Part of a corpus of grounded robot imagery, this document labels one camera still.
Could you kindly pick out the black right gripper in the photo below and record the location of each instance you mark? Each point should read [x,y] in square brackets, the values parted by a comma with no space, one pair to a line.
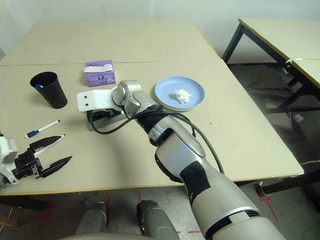
[102,114]

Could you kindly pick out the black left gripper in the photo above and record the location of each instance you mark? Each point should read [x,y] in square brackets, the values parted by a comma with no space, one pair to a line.
[25,163]

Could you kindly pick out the grey glasses case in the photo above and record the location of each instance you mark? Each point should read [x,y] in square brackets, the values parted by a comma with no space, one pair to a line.
[103,122]

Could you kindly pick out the white marker with black cap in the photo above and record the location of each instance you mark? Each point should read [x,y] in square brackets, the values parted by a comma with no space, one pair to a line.
[48,145]

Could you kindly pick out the blue plate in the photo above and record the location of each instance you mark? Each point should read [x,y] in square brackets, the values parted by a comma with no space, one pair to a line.
[165,90]

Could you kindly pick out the white tissue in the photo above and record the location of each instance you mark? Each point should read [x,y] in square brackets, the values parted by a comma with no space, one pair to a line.
[182,96]

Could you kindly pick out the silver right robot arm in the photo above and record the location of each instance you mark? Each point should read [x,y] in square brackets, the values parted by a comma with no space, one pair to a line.
[180,155]

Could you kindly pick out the white marker with blue cap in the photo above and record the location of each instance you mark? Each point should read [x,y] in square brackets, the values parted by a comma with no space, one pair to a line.
[38,86]
[43,129]

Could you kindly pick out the purple tissue box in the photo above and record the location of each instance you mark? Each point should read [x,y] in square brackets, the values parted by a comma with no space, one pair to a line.
[100,78]

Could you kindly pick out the black plastic cup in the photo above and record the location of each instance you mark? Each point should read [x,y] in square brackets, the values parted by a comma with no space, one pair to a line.
[53,96]

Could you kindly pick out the black table foot bar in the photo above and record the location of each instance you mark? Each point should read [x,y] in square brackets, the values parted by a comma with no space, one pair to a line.
[287,182]
[25,203]

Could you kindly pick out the green plate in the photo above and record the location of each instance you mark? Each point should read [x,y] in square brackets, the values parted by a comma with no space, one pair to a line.
[175,110]

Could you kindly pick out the grey left robot leg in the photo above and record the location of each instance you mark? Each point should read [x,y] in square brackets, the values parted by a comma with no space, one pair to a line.
[95,220]

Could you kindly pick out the grey robot leg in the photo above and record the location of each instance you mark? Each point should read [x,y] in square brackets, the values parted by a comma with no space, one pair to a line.
[155,220]
[95,220]

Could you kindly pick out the wooden plank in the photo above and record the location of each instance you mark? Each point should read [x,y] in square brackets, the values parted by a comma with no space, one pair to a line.
[7,222]

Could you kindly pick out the grey robot torso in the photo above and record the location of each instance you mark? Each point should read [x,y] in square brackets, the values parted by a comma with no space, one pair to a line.
[105,237]

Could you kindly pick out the grey right robot leg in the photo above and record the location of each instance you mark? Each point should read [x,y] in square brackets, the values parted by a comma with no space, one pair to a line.
[155,220]

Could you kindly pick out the small white floor object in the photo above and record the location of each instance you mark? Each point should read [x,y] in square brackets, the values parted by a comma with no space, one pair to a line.
[297,118]

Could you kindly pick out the white tie on side table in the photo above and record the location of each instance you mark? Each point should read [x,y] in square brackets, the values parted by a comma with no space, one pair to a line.
[295,59]

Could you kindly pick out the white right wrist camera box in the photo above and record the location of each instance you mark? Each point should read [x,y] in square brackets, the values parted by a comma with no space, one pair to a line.
[97,100]

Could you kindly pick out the beige side table black frame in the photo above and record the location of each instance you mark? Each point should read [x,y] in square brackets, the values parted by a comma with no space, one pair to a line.
[275,37]

